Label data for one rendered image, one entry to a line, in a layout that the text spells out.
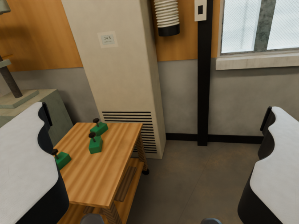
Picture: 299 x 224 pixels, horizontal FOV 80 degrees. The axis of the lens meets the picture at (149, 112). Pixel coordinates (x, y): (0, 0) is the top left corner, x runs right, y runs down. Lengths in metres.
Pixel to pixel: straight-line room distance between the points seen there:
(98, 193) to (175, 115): 1.08
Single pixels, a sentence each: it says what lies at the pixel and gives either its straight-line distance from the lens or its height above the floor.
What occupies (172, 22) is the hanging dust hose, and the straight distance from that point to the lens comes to 1.32.
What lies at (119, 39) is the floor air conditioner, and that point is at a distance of 1.30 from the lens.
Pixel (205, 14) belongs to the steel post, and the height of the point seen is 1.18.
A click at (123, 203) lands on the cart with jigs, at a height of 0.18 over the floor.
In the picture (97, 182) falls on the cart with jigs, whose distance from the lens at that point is 1.05.
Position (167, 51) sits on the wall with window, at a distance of 1.53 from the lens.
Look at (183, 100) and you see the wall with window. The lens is 1.70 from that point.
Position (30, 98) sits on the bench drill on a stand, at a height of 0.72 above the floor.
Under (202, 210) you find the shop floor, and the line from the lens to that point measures 1.49.
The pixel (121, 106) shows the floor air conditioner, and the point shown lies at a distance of 1.51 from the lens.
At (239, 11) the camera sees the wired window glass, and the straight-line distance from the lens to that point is 1.59.
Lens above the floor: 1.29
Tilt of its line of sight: 31 degrees down
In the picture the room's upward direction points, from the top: 9 degrees counter-clockwise
